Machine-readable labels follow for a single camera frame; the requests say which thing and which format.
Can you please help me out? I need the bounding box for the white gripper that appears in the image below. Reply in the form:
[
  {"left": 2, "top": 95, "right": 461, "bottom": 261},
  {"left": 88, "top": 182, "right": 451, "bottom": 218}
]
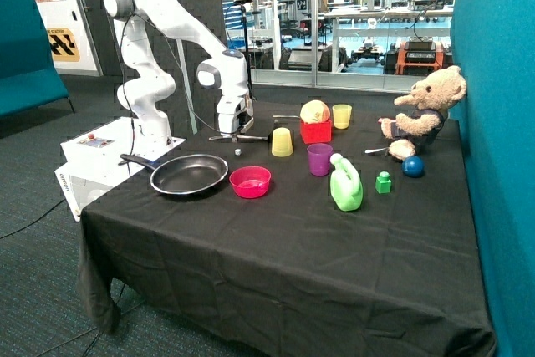
[{"left": 216, "top": 95, "right": 254, "bottom": 143}]

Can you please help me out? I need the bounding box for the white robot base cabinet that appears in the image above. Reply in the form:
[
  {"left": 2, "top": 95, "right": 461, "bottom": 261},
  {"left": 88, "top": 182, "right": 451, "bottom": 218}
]
[{"left": 55, "top": 117, "right": 184, "bottom": 221}]

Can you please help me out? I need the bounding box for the pink plastic bowl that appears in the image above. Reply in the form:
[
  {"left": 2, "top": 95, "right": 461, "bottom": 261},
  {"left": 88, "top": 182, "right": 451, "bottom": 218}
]
[{"left": 229, "top": 166, "right": 272, "bottom": 199}]

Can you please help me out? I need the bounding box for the yellow upside-down cup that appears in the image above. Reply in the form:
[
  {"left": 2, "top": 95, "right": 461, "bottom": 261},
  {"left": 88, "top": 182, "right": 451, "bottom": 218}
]
[{"left": 271, "top": 127, "right": 293, "bottom": 157}]

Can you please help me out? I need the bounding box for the black frying pan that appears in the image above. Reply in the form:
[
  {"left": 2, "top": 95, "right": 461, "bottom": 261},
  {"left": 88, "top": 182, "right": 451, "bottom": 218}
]
[{"left": 120, "top": 154, "right": 229, "bottom": 196}]

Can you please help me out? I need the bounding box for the red square box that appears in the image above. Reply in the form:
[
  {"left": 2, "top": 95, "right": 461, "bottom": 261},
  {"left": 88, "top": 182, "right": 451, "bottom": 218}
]
[{"left": 300, "top": 120, "right": 332, "bottom": 145}]

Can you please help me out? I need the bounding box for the colourful soft ball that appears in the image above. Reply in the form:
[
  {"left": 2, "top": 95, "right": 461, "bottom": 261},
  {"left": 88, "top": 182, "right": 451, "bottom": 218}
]
[{"left": 300, "top": 99, "right": 331, "bottom": 124}]

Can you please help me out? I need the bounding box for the purple plastic cup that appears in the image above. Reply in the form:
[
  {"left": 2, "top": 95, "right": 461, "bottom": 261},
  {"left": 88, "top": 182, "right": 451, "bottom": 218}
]
[{"left": 307, "top": 143, "right": 333, "bottom": 176}]

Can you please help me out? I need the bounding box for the yellow upright cup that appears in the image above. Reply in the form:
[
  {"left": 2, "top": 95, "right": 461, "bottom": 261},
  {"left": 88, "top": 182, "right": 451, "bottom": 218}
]
[{"left": 332, "top": 104, "right": 352, "bottom": 130}]

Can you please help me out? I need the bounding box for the green toy jug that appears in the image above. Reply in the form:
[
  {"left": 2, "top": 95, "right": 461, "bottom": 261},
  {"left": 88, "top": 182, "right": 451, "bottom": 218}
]
[{"left": 329, "top": 153, "right": 364, "bottom": 212}]

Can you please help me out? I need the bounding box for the black tablecloth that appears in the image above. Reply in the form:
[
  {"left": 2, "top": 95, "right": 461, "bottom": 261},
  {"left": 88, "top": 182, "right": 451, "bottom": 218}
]
[{"left": 77, "top": 111, "right": 497, "bottom": 356}]

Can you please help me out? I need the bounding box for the white spoon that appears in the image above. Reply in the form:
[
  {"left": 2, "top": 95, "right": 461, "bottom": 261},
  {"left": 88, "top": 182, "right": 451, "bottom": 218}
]
[{"left": 364, "top": 147, "right": 389, "bottom": 155}]

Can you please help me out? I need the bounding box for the green toy block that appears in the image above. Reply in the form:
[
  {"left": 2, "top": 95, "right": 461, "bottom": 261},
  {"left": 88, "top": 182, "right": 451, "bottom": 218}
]
[{"left": 375, "top": 171, "right": 392, "bottom": 194}]

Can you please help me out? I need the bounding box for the blue ball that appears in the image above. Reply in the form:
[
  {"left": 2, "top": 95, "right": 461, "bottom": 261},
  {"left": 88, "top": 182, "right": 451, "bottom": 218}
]
[{"left": 401, "top": 156, "right": 425, "bottom": 178}]

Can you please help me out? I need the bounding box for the yellow black sign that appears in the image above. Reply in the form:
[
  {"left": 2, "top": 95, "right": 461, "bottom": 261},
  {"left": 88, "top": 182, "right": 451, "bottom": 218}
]
[{"left": 47, "top": 28, "right": 80, "bottom": 63}]

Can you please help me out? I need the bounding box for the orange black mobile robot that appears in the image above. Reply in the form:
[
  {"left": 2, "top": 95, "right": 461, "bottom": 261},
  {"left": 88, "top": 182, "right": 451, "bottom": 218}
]
[{"left": 395, "top": 37, "right": 444, "bottom": 76}]

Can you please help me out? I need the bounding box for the brown teddy bear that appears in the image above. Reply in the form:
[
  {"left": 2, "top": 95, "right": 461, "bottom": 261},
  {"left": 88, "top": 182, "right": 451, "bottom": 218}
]
[{"left": 379, "top": 65, "right": 467, "bottom": 161}]

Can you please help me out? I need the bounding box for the teal sofa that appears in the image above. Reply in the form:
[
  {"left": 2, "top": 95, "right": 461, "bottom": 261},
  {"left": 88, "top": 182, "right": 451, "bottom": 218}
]
[{"left": 0, "top": 0, "right": 69, "bottom": 116}]

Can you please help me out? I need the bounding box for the black spatula metal handle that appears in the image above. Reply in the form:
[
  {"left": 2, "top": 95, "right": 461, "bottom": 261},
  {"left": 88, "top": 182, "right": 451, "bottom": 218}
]
[{"left": 208, "top": 119, "right": 281, "bottom": 144}]

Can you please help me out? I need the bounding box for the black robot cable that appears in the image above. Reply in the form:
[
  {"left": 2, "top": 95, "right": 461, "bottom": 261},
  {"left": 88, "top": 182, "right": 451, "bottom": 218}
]
[{"left": 119, "top": 13, "right": 235, "bottom": 166}]

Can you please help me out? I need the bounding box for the teal partition wall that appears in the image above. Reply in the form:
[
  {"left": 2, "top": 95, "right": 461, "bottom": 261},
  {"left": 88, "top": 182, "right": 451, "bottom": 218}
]
[{"left": 451, "top": 0, "right": 534, "bottom": 356}]

